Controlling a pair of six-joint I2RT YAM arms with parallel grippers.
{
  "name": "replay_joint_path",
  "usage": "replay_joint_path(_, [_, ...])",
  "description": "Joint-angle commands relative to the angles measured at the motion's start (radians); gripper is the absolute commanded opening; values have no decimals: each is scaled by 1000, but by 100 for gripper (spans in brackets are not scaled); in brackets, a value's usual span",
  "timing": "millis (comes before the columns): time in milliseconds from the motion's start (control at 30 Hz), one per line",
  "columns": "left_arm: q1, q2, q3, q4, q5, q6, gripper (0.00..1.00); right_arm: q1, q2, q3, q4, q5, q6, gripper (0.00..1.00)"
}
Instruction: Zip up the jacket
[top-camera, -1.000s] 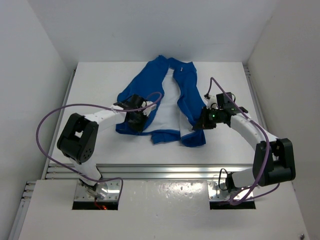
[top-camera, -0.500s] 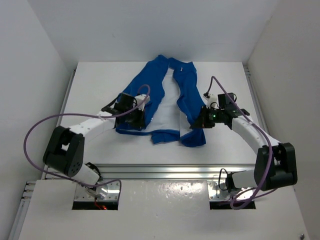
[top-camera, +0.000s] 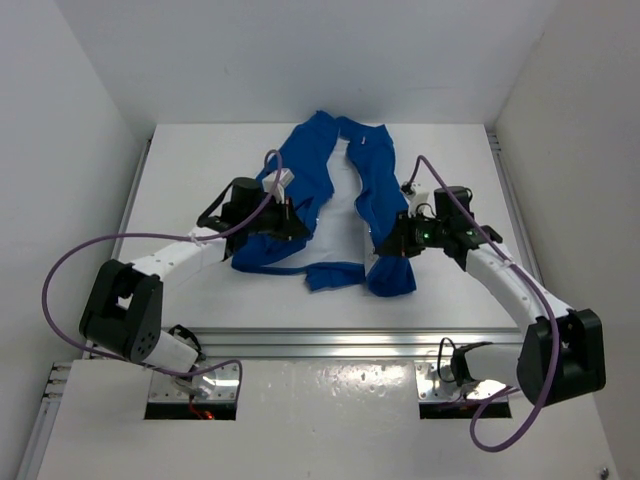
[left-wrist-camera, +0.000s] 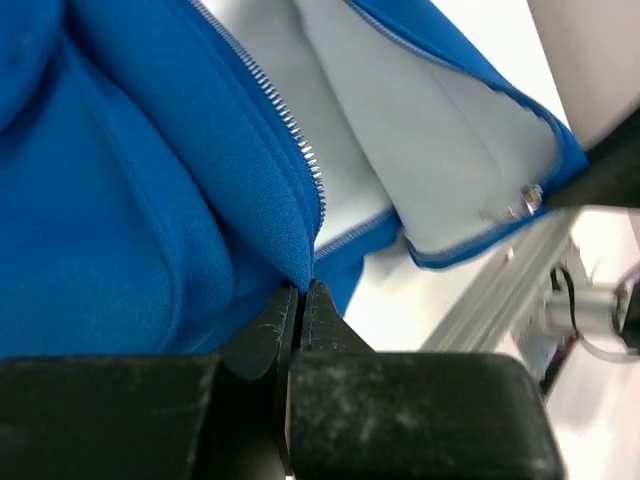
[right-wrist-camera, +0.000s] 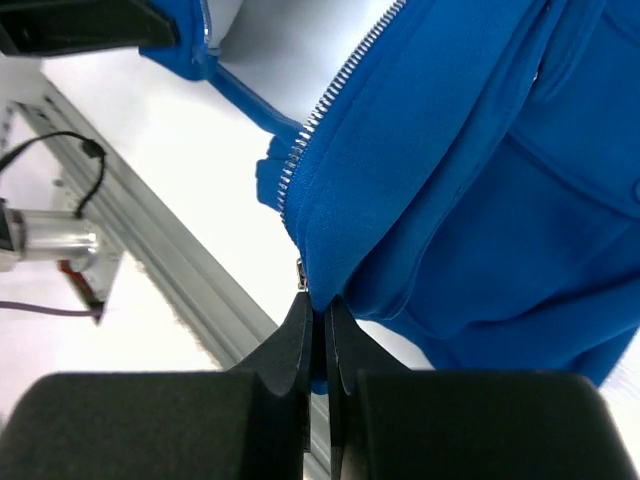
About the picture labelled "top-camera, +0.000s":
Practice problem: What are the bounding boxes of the aluminium rail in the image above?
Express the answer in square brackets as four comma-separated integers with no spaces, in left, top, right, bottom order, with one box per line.
[487,132,540,279]
[16,136,153,479]
[189,327,521,360]

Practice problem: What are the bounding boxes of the blue zip-up vest jacket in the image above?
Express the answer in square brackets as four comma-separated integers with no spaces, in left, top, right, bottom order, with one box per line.
[231,111,416,297]

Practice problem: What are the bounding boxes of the aluminium left side rail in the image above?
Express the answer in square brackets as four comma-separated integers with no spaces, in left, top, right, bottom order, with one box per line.
[16,136,153,479]

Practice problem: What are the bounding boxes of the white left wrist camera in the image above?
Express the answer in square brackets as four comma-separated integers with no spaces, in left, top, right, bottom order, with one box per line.
[262,168,295,203]

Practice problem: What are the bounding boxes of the aluminium right side rail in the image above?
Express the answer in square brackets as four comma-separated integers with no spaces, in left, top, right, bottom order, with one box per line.
[487,132,540,279]

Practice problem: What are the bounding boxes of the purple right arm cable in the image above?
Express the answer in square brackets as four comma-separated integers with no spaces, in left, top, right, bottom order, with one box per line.
[403,154,558,451]

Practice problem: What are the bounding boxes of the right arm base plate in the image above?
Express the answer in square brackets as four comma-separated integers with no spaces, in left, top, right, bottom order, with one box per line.
[414,359,505,404]

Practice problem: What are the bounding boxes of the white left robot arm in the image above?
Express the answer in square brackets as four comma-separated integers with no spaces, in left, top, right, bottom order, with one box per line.
[79,169,310,376]

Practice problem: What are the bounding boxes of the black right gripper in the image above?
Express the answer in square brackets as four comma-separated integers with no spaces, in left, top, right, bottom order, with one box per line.
[377,209,448,259]

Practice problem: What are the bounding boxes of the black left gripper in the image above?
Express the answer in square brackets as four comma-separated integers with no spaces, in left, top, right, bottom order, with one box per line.
[243,193,309,241]

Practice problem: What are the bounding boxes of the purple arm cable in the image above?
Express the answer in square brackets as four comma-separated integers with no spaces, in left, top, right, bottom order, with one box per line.
[41,149,284,391]
[403,154,558,451]

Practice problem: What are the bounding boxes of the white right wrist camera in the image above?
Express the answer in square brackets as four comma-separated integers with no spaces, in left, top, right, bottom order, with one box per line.
[401,182,429,217]

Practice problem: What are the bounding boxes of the aluminium front rail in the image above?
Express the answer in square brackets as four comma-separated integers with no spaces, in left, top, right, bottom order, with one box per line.
[189,327,521,360]

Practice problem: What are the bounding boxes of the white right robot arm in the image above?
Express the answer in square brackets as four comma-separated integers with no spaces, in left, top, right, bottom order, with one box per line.
[375,182,606,405]

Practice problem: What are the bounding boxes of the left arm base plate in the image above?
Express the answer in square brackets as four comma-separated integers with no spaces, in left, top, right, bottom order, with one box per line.
[148,361,242,403]

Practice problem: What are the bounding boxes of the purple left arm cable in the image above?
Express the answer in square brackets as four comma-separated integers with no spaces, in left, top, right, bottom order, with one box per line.
[41,149,284,391]

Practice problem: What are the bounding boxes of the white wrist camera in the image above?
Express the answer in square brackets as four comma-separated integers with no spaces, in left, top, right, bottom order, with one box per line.
[401,182,429,217]
[262,168,295,203]

